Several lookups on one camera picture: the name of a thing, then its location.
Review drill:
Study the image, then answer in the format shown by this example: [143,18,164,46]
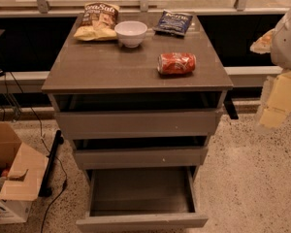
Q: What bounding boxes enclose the yellow sea salt chip bag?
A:
[74,2,119,41]

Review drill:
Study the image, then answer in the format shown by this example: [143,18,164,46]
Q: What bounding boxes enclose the grey bottom drawer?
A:
[77,167,208,233]

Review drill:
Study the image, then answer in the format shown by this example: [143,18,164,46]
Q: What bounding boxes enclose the black floor stand bar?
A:
[39,130,64,197]

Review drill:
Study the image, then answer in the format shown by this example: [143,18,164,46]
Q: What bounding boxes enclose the grey top drawer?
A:
[55,109,223,140]

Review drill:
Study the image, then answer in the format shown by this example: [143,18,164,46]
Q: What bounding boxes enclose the grey drawer cabinet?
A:
[41,11,235,233]

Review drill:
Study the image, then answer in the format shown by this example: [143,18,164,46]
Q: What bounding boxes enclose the white bowl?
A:
[114,20,147,48]

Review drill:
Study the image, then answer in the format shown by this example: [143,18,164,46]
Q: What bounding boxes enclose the red coke can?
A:
[157,52,196,75]

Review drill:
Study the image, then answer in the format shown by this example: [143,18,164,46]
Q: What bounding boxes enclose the blue chip bag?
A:
[153,10,193,36]

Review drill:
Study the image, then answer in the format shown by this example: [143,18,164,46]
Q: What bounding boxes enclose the black cable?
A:
[3,71,69,233]

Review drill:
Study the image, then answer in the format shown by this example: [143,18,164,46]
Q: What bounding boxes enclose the open cardboard box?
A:
[0,122,48,224]

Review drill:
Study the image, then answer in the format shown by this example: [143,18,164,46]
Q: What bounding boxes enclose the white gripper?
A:
[250,8,291,133]

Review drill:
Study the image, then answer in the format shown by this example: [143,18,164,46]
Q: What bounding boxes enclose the grey drawer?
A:
[77,167,208,233]
[55,109,223,140]
[74,136,208,170]

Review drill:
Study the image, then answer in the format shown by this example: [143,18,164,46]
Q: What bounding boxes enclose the grey middle drawer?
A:
[74,136,208,170]

